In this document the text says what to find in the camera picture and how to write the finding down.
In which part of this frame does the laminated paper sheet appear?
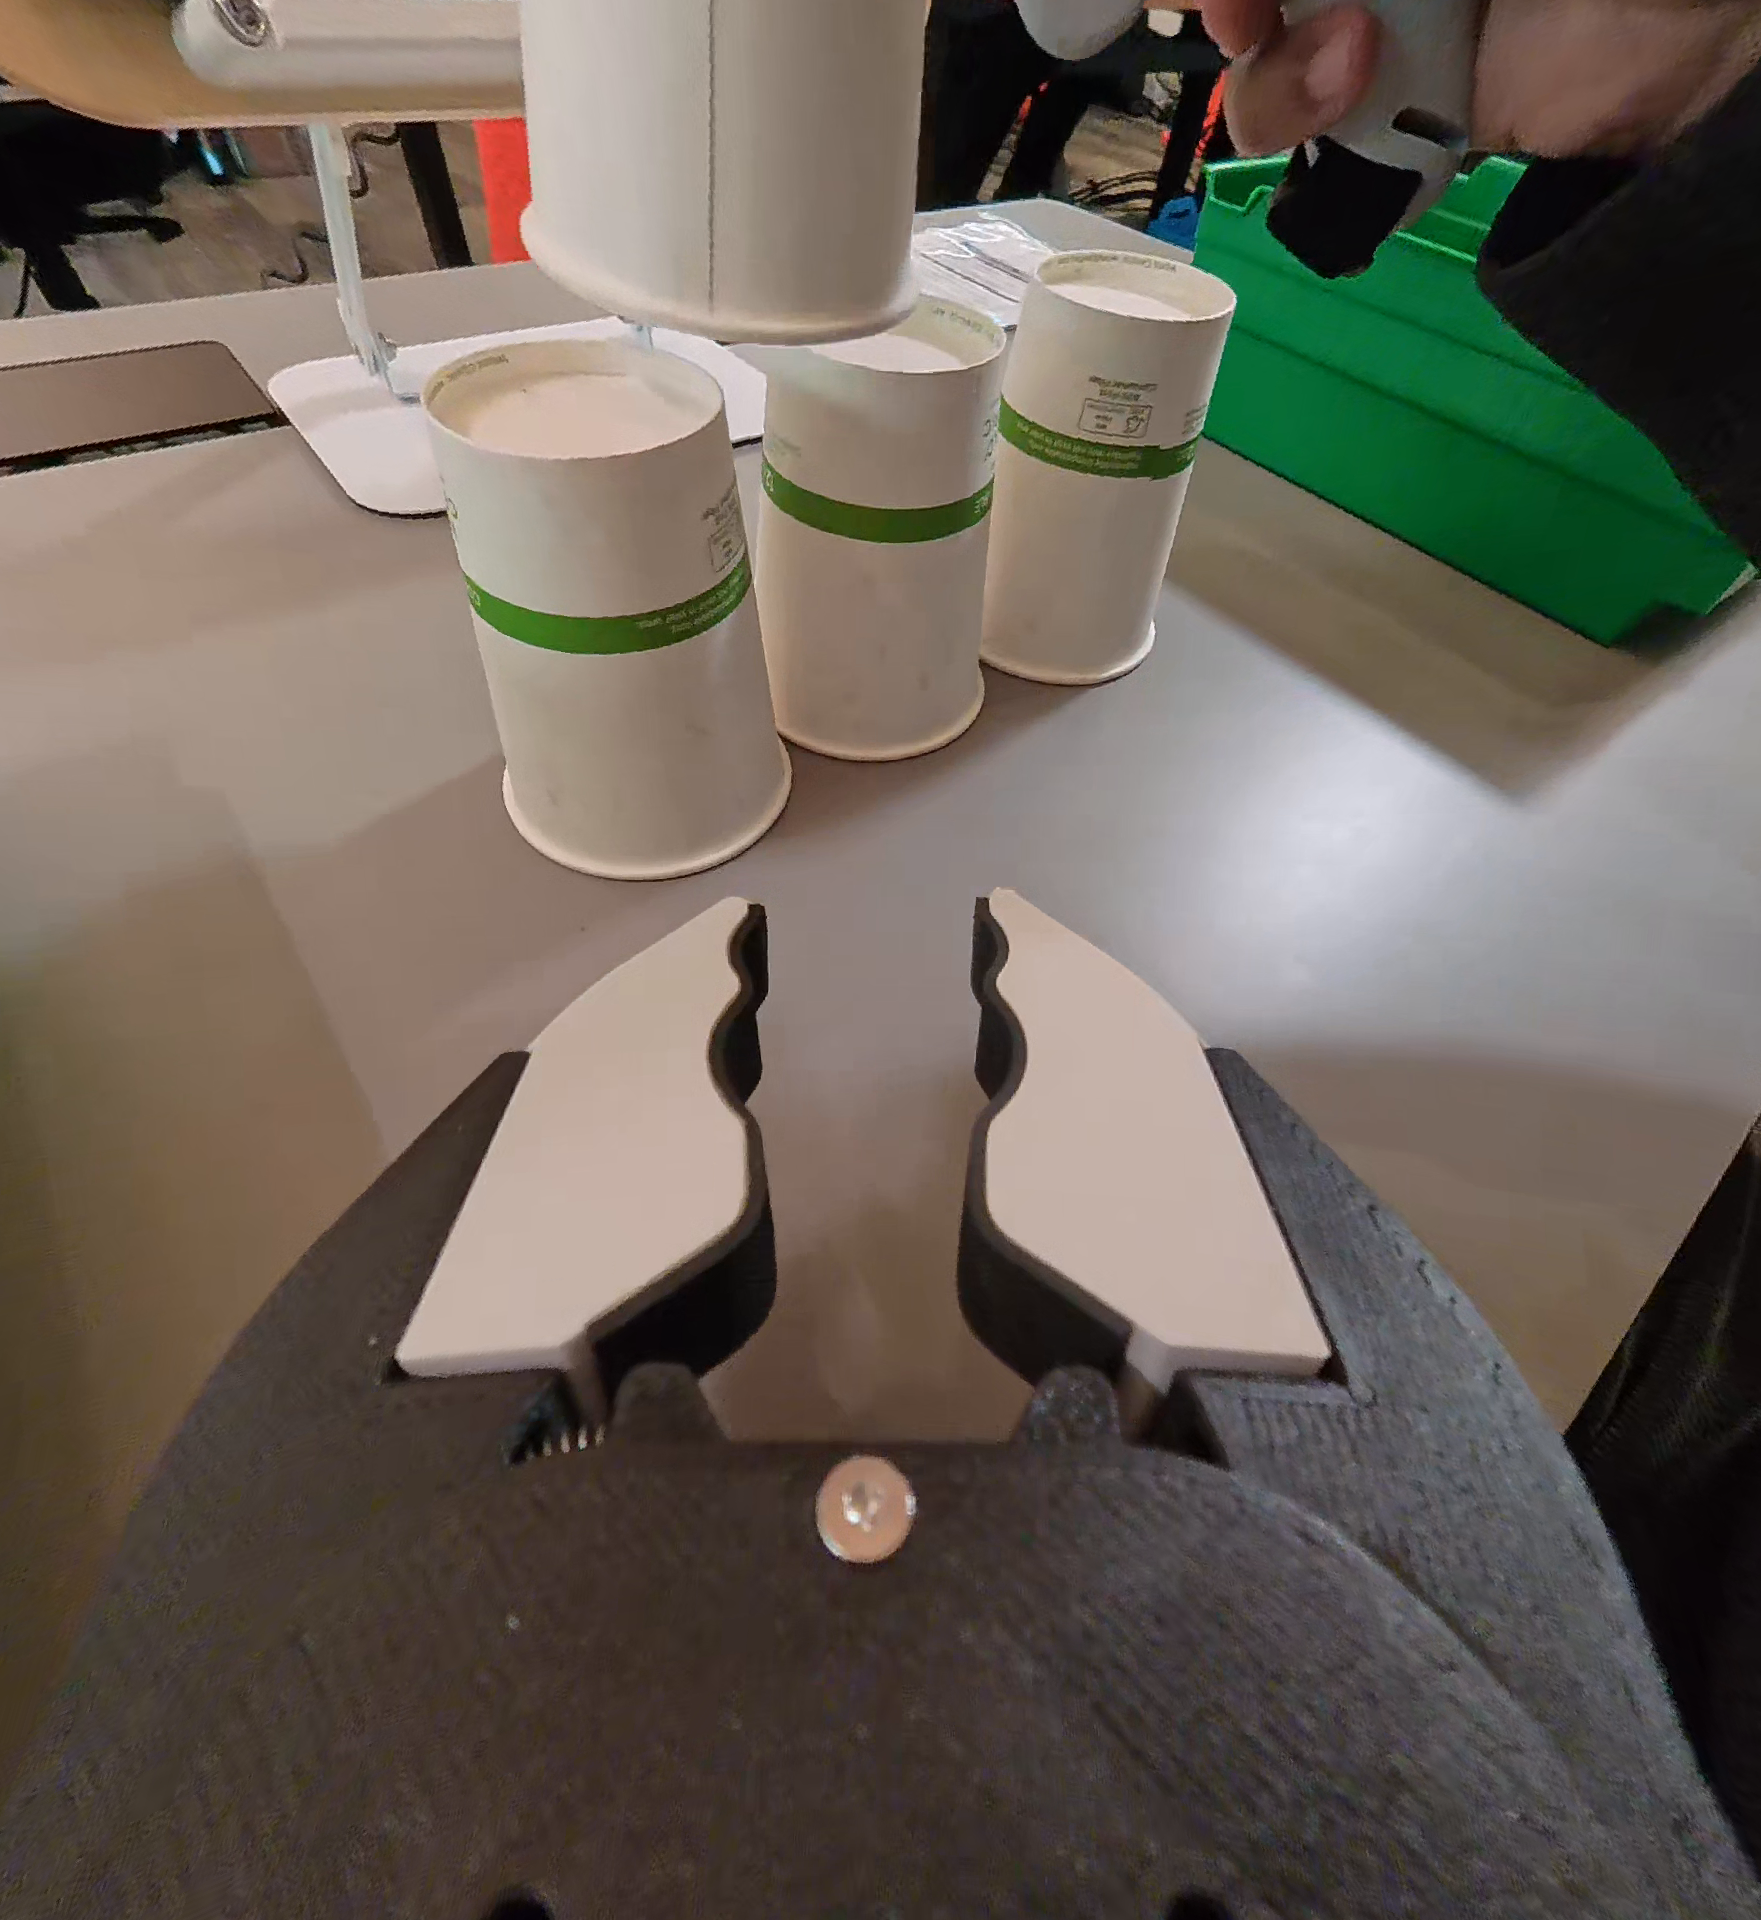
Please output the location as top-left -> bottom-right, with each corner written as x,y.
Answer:
909,209 -> 1083,308

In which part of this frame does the black office chair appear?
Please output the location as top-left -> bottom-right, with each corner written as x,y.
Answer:
0,60 -> 184,326

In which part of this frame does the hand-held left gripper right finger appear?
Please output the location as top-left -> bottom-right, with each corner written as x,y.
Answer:
958,888 -> 1336,1440

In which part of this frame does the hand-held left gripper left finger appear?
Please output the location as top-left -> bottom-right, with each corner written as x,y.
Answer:
393,897 -> 780,1428

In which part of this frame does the wooden document stand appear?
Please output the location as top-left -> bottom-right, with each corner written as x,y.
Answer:
10,0 -> 764,518

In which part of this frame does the white paper cup green band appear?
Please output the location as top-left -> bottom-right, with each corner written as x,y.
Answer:
751,306 -> 1008,762
975,252 -> 1239,688
421,338 -> 795,881
515,0 -> 923,348

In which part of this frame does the green plastic bin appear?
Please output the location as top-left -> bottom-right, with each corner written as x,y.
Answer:
1192,149 -> 1755,650

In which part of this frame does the person's right hand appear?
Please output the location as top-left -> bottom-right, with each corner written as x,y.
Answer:
1205,0 -> 1761,164

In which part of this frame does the person's dark clothed body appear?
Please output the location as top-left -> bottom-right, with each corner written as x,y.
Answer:
1561,1118 -> 1761,1920

